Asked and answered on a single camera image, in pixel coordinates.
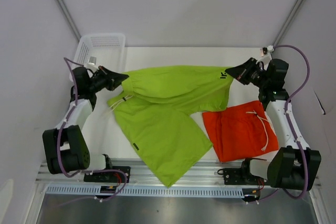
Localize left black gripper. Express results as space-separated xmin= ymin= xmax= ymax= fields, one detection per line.
xmin=88 ymin=66 xmax=129 ymax=93

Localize left aluminium frame post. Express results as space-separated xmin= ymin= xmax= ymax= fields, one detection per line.
xmin=55 ymin=0 xmax=81 ymax=42

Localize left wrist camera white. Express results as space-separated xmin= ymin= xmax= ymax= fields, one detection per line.
xmin=84 ymin=56 xmax=98 ymax=72

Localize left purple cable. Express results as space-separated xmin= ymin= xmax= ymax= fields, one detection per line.
xmin=56 ymin=57 xmax=128 ymax=204

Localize orange shorts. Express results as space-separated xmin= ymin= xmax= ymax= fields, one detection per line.
xmin=202 ymin=101 xmax=279 ymax=163

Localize white plastic basket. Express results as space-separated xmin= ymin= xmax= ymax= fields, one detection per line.
xmin=71 ymin=33 xmax=125 ymax=72

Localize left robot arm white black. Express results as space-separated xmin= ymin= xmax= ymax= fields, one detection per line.
xmin=43 ymin=66 xmax=129 ymax=177

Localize slotted white cable duct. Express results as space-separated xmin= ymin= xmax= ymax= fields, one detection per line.
xmin=46 ymin=184 xmax=244 ymax=198

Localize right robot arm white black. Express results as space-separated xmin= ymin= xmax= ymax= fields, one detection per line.
xmin=225 ymin=58 xmax=321 ymax=191

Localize aluminium frame post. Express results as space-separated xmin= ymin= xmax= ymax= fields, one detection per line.
xmin=272 ymin=0 xmax=306 ymax=46
xmin=55 ymin=0 xmax=81 ymax=42

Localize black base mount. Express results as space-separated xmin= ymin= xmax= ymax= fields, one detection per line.
xmin=217 ymin=168 xmax=269 ymax=186
xmin=83 ymin=166 xmax=131 ymax=183

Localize aluminium mounting rail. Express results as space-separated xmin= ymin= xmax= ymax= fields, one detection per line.
xmin=35 ymin=158 xmax=321 ymax=189

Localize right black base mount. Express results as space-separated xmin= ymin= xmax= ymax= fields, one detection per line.
xmin=217 ymin=168 xmax=269 ymax=186

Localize right aluminium frame post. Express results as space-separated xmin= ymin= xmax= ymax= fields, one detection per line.
xmin=272 ymin=0 xmax=306 ymax=46

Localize lime green shorts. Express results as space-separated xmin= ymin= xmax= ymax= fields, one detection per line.
xmin=107 ymin=66 xmax=233 ymax=187

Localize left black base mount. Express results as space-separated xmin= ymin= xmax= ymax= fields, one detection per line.
xmin=83 ymin=166 xmax=131 ymax=183

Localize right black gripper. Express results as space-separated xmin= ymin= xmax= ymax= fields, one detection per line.
xmin=225 ymin=58 xmax=269 ymax=89

